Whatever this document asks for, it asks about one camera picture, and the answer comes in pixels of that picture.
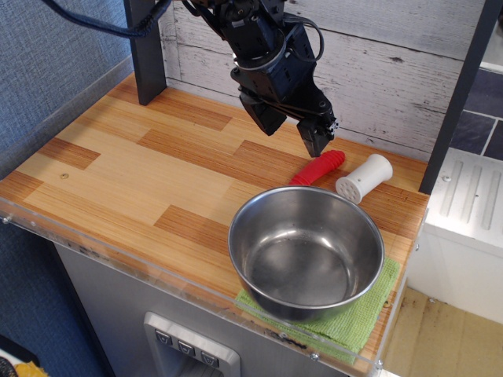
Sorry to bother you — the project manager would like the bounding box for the dark grey left post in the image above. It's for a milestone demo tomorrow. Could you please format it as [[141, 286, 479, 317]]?
[[123, 0, 167, 105]]

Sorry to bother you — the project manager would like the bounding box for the black braided cable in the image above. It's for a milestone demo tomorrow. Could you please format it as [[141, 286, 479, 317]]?
[[40, 0, 173, 40]]

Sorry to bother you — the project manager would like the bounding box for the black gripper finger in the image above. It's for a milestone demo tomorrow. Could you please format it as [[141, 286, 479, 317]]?
[[240, 91, 286, 136], [297, 117, 335, 157]]

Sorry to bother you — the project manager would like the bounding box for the yellow object at corner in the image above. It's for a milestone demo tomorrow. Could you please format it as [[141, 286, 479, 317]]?
[[14, 362, 49, 377]]

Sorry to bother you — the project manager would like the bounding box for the stainless steel pan bowl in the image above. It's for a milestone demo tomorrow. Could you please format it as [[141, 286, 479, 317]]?
[[228, 185, 385, 323]]

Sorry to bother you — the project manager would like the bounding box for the dark grey post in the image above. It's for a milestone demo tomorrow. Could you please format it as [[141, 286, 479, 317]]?
[[419, 0, 502, 195], [123, 0, 167, 105]]

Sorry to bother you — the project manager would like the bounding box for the white ridged appliance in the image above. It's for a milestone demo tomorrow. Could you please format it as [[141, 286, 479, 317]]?
[[407, 148, 502, 323]]

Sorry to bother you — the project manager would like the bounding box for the clear acrylic table guard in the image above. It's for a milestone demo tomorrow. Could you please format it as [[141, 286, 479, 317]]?
[[0, 198, 429, 374]]

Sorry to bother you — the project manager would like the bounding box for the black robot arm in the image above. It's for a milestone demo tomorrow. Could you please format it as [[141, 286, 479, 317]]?
[[184, 1, 338, 157]]

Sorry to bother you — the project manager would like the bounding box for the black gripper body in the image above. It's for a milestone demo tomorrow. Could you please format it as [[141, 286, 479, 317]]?
[[231, 23, 336, 125]]

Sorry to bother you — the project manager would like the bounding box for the silver dispenser button panel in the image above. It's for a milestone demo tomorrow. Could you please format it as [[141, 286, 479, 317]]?
[[144, 312, 241, 376]]

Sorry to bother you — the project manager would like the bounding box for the white salt shaker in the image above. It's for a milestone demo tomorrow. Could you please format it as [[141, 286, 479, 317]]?
[[336, 154, 393, 204]]

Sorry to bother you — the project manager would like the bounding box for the red handled metal fork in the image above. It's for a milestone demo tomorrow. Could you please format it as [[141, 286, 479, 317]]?
[[289, 150, 346, 185]]

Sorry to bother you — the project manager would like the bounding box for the dark grey right post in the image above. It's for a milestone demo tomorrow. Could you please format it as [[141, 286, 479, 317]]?
[[419, 0, 502, 195]]

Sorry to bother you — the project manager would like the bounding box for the green microfiber cloth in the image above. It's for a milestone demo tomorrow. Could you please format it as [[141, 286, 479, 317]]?
[[236, 258, 400, 353]]

